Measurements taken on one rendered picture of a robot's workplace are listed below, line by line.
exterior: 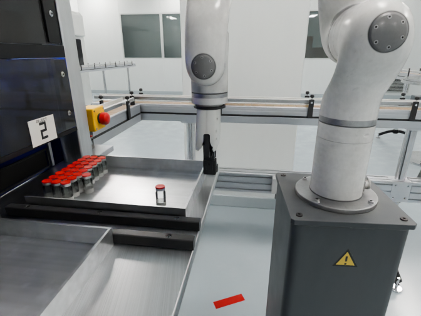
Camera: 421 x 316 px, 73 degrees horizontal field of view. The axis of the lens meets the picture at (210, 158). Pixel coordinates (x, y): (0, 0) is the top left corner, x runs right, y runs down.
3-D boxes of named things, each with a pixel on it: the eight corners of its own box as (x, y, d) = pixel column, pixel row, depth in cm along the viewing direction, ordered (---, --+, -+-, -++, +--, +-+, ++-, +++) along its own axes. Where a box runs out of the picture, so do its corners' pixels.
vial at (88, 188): (82, 194, 67) (79, 175, 65) (87, 189, 69) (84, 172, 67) (91, 194, 67) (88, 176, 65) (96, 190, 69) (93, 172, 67)
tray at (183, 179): (27, 210, 60) (24, 195, 59) (93, 165, 84) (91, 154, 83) (186, 224, 55) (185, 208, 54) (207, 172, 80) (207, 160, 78)
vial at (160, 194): (155, 207, 61) (153, 189, 60) (158, 202, 63) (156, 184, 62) (165, 207, 61) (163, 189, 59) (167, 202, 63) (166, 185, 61)
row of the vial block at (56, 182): (52, 201, 63) (47, 182, 62) (94, 170, 80) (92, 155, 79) (61, 202, 63) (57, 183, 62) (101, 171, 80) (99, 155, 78)
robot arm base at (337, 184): (358, 179, 80) (371, 113, 73) (393, 215, 62) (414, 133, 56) (289, 177, 81) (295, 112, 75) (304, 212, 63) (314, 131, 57)
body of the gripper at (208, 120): (197, 97, 72) (198, 140, 76) (189, 104, 63) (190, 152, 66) (227, 98, 71) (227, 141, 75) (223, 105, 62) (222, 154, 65)
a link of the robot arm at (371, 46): (363, 116, 70) (383, 7, 62) (403, 136, 53) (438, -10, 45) (312, 115, 71) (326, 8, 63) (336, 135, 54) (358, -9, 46)
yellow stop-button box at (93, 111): (74, 131, 90) (70, 108, 88) (86, 125, 97) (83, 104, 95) (96, 131, 89) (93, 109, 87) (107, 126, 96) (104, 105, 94)
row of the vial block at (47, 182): (42, 200, 64) (38, 182, 62) (87, 170, 80) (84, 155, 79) (51, 201, 63) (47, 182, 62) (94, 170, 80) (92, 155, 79)
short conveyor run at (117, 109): (69, 167, 93) (60, 120, 88) (25, 165, 95) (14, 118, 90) (144, 120, 157) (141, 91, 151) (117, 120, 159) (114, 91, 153)
